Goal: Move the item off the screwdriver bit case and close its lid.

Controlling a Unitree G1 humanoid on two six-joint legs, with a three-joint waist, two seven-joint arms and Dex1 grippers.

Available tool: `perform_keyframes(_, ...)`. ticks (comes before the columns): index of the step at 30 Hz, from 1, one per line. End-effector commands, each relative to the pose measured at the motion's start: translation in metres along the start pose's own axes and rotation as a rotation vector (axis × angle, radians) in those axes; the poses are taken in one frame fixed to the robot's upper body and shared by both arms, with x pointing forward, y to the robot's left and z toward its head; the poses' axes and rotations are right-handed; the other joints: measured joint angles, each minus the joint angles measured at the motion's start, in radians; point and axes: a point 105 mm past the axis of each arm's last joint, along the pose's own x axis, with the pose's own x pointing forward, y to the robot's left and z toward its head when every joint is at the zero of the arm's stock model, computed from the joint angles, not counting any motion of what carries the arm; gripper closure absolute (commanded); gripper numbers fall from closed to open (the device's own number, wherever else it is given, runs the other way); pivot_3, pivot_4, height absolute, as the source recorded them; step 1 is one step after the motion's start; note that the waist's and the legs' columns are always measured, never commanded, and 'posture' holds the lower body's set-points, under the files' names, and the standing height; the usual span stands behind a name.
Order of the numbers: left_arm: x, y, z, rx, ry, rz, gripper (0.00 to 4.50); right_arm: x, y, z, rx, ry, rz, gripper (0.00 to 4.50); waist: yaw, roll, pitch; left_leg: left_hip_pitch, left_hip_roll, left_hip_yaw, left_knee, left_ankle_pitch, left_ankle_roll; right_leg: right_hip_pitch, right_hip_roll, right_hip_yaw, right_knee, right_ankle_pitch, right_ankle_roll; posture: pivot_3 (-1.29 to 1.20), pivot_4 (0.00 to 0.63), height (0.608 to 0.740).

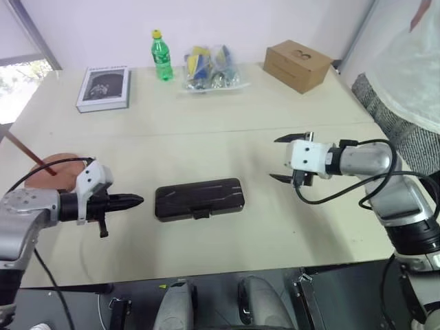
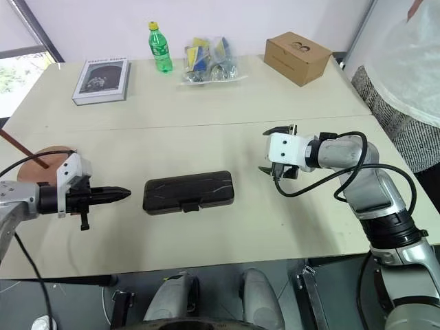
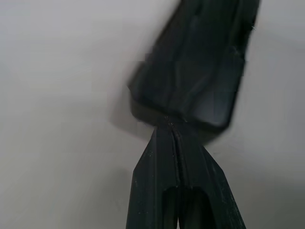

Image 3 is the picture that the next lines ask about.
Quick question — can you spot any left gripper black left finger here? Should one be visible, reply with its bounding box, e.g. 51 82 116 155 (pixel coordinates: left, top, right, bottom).
126 118 178 229

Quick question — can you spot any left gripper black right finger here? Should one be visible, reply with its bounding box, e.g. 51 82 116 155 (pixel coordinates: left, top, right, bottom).
172 121 248 229

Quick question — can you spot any screwdriver bit case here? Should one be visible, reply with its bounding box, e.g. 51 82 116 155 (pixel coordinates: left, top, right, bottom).
127 0 262 131

